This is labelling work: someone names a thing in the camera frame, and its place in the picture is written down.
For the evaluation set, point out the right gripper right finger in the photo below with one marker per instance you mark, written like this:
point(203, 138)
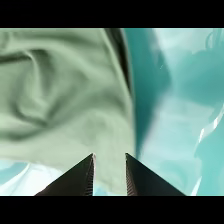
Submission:
point(145, 183)

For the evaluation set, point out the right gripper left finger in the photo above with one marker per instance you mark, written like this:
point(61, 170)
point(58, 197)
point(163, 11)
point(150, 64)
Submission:
point(77, 180)

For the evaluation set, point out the pale green garment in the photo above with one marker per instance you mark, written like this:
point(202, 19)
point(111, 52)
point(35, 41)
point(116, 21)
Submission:
point(63, 100)

